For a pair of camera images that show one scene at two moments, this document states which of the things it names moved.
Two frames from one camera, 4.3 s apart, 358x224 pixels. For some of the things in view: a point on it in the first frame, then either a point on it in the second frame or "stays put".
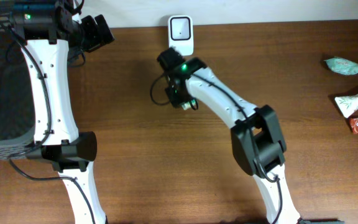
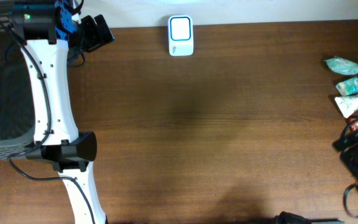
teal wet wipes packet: [343, 66] stays put
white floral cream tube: [348, 104] stays put
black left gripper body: [90, 36] stays put
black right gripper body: [169, 59] -> [353, 143]
